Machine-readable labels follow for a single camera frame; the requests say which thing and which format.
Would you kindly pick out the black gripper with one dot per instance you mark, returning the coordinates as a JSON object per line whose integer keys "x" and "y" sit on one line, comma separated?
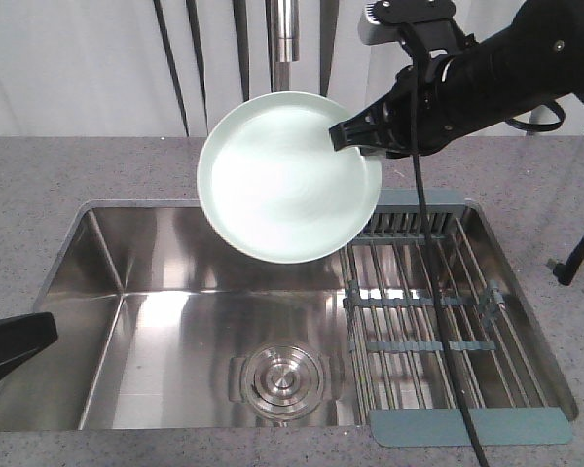
{"x": 412, "y": 117}

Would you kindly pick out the round steel sink drain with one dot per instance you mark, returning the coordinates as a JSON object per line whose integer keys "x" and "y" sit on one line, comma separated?
{"x": 285, "y": 380}

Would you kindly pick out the grey over-sink drying rack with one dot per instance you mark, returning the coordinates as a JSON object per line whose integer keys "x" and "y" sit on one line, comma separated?
{"x": 419, "y": 343}

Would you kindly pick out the light green round plate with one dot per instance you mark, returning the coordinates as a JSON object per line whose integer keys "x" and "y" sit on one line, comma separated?
{"x": 273, "y": 187}

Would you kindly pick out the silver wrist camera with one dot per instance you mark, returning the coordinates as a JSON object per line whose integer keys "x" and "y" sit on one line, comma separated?
{"x": 380, "y": 20}

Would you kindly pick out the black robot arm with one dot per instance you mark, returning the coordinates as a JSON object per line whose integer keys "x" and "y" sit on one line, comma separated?
{"x": 535, "y": 60}

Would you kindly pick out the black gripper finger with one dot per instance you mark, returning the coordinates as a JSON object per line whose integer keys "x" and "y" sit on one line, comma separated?
{"x": 22, "y": 337}

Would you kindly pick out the chrome kitchen faucet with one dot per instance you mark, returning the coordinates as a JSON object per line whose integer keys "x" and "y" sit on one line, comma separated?
{"x": 283, "y": 37}

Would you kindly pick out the stainless steel sink basin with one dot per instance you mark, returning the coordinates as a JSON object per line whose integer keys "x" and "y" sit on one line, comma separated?
{"x": 150, "y": 306}

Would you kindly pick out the white pleated curtain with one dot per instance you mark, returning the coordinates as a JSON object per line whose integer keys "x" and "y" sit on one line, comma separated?
{"x": 171, "y": 68}

